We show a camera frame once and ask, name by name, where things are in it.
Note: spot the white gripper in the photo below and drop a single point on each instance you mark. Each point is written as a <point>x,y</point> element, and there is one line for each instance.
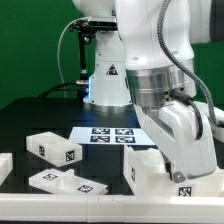
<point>174,131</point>

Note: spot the large white cabinet body box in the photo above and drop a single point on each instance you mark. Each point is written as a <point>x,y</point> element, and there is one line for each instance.
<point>145,173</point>

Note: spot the white cabinet panel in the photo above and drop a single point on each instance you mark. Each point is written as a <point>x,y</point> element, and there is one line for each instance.
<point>59,182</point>

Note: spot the white cabinet drawer box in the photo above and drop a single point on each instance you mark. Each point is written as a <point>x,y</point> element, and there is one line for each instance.
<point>54,149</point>

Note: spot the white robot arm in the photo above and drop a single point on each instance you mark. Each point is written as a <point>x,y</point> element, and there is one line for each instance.
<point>155,34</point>

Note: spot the white marker sheet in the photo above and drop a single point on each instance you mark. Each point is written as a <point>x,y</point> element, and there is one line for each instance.
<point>110,136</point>

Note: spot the white front rail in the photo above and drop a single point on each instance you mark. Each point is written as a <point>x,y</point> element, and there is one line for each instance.
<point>115,208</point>

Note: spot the white left rail piece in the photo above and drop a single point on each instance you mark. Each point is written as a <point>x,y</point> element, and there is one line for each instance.
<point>6,166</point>

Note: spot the black camera on stand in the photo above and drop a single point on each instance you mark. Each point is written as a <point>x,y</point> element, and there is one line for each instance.
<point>87,27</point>

